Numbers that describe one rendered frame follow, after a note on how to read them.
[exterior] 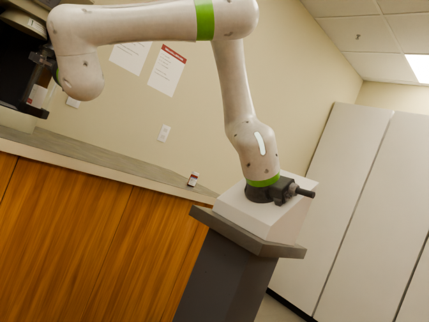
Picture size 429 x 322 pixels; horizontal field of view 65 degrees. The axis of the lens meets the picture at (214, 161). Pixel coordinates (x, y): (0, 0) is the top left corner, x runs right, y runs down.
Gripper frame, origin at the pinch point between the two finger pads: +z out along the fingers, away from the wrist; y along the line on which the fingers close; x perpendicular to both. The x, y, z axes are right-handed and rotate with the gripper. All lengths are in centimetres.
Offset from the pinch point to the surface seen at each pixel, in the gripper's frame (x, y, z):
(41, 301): 82, -25, -13
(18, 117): 24.1, -0.9, 18.1
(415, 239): 3, -289, -45
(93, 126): 23, -48, 63
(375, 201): -12, -287, -3
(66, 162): 28.4, -13.5, -12.0
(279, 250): 22, -64, -71
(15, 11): -11.9, 12.1, 25.8
